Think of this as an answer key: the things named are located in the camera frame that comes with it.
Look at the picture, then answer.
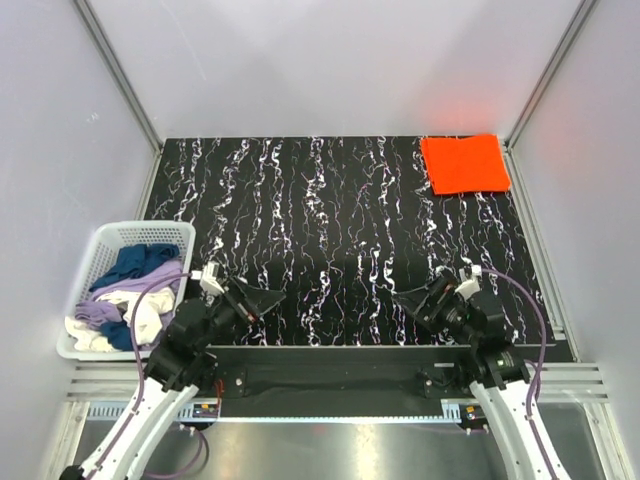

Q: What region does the orange connector box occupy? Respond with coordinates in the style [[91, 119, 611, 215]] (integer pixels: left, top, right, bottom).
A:
[[193, 401, 220, 418], [461, 404, 488, 429]]

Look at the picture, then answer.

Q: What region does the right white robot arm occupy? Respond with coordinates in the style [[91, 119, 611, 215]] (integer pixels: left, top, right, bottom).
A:
[[394, 274, 571, 479]]

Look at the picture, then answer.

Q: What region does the orange t shirt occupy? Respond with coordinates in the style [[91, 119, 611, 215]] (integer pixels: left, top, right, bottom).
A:
[[420, 134, 511, 195]]

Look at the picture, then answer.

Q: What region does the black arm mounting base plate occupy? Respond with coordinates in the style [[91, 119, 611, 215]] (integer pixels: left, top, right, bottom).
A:
[[202, 346, 469, 400]]

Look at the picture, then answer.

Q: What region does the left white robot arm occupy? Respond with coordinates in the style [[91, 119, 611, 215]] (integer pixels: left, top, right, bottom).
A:
[[60, 278, 286, 479]]

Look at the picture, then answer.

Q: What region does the left aluminium frame post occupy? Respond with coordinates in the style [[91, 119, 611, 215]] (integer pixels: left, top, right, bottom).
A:
[[69, 0, 165, 151]]

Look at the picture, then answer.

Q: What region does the left orange connector box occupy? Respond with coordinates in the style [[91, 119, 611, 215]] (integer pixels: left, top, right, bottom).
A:
[[193, 401, 220, 418]]

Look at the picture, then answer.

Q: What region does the white plastic laundry basket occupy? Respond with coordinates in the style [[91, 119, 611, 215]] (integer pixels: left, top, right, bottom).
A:
[[56, 220, 196, 362]]

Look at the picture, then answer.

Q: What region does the white t shirt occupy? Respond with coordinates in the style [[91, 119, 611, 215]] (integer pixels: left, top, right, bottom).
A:
[[64, 287, 175, 353]]

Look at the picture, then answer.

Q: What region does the aluminium frame post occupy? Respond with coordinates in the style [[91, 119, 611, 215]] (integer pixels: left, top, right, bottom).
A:
[[503, 0, 601, 150], [69, 0, 165, 151]]

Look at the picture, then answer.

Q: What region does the black marble pattern mat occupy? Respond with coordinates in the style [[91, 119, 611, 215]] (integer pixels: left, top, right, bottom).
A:
[[145, 136, 553, 346]]

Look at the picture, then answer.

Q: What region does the right orange connector box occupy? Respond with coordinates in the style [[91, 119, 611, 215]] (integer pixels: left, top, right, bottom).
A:
[[461, 404, 488, 429]]

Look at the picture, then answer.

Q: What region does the lavender t shirt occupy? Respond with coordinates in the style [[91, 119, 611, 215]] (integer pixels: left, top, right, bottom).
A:
[[89, 260, 183, 346]]

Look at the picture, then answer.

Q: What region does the white slotted cable duct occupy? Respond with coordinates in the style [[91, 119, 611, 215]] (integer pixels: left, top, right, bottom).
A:
[[87, 400, 462, 424]]

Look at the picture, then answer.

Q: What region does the navy blue t shirt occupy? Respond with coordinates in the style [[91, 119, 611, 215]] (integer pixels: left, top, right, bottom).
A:
[[89, 244, 180, 292]]

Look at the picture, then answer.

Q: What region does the right aluminium frame post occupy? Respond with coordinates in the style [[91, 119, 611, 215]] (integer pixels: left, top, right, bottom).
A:
[[503, 0, 601, 150]]

